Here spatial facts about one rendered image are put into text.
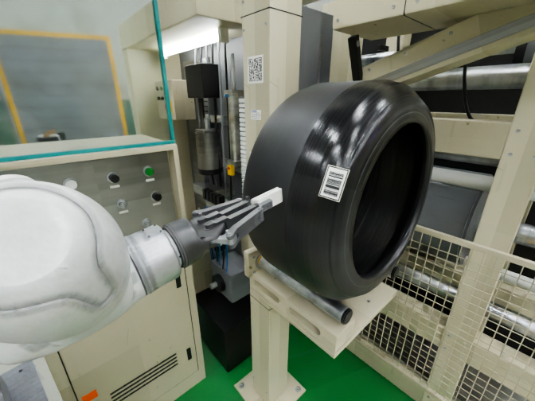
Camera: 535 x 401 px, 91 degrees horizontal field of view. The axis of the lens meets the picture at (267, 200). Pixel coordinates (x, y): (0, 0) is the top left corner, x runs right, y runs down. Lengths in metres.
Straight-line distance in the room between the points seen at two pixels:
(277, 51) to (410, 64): 0.43
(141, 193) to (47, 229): 0.90
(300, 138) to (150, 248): 0.35
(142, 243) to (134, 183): 0.69
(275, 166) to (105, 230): 0.41
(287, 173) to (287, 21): 0.50
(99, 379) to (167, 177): 0.83
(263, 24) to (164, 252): 0.68
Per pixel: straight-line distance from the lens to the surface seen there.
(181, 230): 0.41
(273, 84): 0.85
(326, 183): 0.49
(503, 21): 0.99
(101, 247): 0.21
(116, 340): 1.30
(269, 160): 0.58
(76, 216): 0.21
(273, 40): 0.86
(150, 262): 0.39
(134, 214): 1.11
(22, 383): 1.18
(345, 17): 1.02
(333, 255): 0.55
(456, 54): 0.99
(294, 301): 0.84
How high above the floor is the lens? 1.43
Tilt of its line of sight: 21 degrees down
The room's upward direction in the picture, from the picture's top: straight up
